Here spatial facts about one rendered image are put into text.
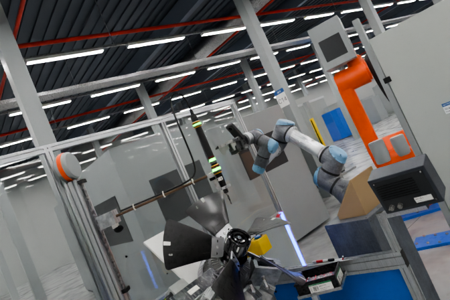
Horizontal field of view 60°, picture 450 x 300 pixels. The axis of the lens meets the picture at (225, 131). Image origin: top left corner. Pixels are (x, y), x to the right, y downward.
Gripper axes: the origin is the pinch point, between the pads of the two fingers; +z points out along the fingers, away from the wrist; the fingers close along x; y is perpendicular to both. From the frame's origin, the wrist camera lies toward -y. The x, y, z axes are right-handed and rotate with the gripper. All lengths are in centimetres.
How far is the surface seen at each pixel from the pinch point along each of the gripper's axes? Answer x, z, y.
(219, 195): 12.4, 3.6, 24.0
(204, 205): 17.3, 12.0, 25.8
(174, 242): 10, 45, 33
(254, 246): 26, -20, 62
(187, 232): 7.6, 37.4, 31.8
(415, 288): -55, -23, 98
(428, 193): -79, -21, 57
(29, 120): 394, -101, -153
